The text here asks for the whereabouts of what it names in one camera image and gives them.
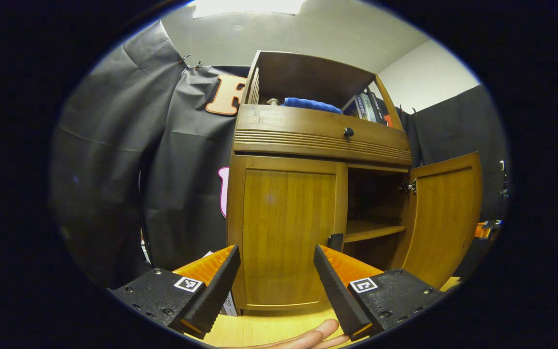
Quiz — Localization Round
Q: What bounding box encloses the wooden cabinet drawer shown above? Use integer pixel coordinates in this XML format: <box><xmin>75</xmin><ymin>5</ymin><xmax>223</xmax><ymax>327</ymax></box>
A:
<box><xmin>233</xmin><ymin>104</ymin><xmax>412</xmax><ymax>167</ymax></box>

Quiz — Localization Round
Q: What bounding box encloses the white upright book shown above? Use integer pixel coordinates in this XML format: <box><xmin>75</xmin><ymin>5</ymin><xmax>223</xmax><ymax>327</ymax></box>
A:
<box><xmin>222</xmin><ymin>290</ymin><xmax>239</xmax><ymax>317</ymax></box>

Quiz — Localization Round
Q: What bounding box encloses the blue folded towel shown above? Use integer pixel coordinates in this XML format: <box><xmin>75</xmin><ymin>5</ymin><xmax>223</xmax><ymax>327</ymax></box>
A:
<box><xmin>281</xmin><ymin>97</ymin><xmax>343</xmax><ymax>115</ymax></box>

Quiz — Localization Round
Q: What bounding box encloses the dark blue book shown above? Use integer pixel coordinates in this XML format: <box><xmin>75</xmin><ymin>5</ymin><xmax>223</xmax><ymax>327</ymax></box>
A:
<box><xmin>342</xmin><ymin>95</ymin><xmax>363</xmax><ymax>119</ymax></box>

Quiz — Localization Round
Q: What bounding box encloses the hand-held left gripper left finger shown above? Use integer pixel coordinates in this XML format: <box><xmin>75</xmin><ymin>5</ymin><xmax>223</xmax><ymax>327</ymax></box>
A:
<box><xmin>109</xmin><ymin>245</ymin><xmax>242</xmax><ymax>340</ymax></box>

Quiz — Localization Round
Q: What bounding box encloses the wooden cabinet inner shelf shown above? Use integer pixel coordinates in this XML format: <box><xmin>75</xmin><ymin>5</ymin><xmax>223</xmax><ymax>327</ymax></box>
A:
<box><xmin>344</xmin><ymin>220</ymin><xmax>407</xmax><ymax>243</ymax></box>

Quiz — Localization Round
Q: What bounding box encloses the wooden shoe cabinet door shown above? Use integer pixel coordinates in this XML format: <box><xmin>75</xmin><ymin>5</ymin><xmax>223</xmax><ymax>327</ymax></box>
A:
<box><xmin>389</xmin><ymin>151</ymin><xmax>484</xmax><ymax>290</ymax></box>
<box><xmin>228</xmin><ymin>155</ymin><xmax>349</xmax><ymax>312</ymax></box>

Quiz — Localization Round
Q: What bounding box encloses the ceiling light panel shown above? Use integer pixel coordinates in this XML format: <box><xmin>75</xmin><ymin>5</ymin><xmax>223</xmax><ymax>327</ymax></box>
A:
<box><xmin>192</xmin><ymin>0</ymin><xmax>306</xmax><ymax>19</ymax></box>

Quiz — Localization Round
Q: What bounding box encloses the wooden double-door shoe cabinet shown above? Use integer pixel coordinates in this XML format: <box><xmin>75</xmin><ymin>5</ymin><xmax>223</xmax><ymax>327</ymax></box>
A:
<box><xmin>226</xmin><ymin>50</ymin><xmax>484</xmax><ymax>317</ymax></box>

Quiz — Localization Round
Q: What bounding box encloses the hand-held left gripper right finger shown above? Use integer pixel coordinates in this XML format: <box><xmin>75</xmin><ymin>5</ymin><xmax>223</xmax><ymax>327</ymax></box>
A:
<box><xmin>314</xmin><ymin>245</ymin><xmax>459</xmax><ymax>341</ymax></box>

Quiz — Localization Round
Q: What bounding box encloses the dark grey book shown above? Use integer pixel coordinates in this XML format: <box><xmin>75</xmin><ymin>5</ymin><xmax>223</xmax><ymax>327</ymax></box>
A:
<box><xmin>367</xmin><ymin>87</ymin><xmax>388</xmax><ymax>125</ymax></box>

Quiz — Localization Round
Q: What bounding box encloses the black backdrop cloth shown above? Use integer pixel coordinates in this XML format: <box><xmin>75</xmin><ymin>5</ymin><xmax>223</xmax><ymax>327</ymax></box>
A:
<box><xmin>49</xmin><ymin>19</ymin><xmax>510</xmax><ymax>289</ymax></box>

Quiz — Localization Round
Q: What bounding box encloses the pale grey book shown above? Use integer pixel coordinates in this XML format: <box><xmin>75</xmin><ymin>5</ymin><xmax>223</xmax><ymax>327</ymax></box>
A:
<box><xmin>358</xmin><ymin>92</ymin><xmax>377</xmax><ymax>123</ymax></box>

